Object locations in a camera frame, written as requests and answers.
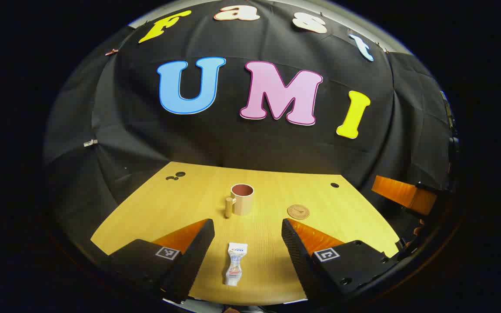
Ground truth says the round wooden coaster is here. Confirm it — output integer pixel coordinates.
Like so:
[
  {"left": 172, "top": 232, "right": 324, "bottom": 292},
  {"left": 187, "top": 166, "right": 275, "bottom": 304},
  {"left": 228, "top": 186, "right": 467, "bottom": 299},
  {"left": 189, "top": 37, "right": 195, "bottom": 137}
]
[{"left": 287, "top": 204, "right": 310, "bottom": 220}]

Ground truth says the beige cup with wooden handle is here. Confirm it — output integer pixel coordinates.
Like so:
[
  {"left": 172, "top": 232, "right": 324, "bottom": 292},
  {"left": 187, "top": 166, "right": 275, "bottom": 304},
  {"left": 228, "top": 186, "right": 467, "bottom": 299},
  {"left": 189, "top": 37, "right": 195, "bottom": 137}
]
[{"left": 224, "top": 183, "right": 254, "bottom": 219}]

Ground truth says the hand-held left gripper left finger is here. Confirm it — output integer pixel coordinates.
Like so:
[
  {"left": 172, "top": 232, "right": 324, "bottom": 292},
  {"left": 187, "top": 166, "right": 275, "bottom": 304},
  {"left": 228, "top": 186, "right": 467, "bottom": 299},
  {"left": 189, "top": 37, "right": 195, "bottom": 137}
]
[{"left": 105, "top": 219, "right": 215, "bottom": 303}]

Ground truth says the white toothpaste tube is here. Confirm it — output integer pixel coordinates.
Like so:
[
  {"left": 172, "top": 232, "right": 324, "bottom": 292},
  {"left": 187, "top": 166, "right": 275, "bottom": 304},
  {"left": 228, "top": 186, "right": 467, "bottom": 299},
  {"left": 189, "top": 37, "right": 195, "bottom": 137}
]
[{"left": 224, "top": 243, "right": 248, "bottom": 286}]

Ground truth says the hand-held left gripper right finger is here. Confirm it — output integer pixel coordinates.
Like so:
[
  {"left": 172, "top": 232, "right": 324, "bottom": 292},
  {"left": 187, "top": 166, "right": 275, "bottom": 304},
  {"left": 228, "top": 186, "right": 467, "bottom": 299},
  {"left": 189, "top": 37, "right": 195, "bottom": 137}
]
[{"left": 281, "top": 218, "right": 400, "bottom": 303}]

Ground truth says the wooden desktop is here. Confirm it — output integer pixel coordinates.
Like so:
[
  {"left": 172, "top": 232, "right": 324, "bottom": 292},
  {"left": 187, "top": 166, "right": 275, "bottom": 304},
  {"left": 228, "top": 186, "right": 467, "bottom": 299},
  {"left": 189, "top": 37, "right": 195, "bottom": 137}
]
[{"left": 90, "top": 162, "right": 401, "bottom": 306}]

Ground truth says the black backdrop cloth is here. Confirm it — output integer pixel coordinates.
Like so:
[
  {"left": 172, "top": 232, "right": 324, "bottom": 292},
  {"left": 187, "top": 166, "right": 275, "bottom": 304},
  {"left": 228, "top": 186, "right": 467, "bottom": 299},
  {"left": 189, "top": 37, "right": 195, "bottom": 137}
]
[{"left": 44, "top": 0, "right": 458, "bottom": 300}]

